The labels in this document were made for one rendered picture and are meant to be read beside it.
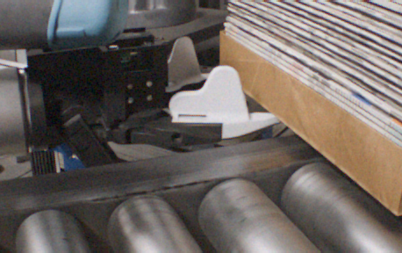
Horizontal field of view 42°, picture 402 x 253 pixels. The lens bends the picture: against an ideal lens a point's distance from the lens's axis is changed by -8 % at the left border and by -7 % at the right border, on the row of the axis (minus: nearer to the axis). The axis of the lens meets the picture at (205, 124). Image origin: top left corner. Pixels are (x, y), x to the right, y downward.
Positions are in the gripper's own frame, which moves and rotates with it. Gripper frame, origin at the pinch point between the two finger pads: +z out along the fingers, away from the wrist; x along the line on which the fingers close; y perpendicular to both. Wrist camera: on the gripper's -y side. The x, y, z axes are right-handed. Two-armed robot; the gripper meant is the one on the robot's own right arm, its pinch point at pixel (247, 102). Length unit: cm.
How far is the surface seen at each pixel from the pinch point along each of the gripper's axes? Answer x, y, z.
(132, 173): -9.7, -0.2, -13.3
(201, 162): -9.8, -0.2, -8.2
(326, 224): -18.7, -1.6, -2.8
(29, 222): -13.6, -0.5, -21.3
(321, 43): -11.6, 8.5, 0.3
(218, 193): -13.8, -0.6, -8.4
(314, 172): -14.1, -0.2, -1.2
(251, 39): -1.0, 6.2, -0.2
